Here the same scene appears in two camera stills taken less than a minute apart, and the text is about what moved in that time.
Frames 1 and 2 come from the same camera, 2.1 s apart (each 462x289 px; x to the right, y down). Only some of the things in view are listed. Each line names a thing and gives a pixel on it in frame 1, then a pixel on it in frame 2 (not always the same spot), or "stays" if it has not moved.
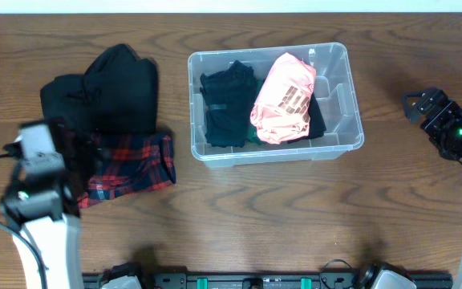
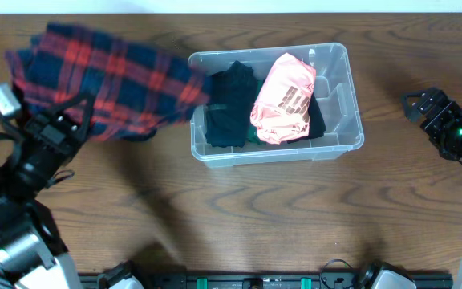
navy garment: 228,95 stays
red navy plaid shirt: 129,164 → 135,90
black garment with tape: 317,126 stays
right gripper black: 451,111 stays
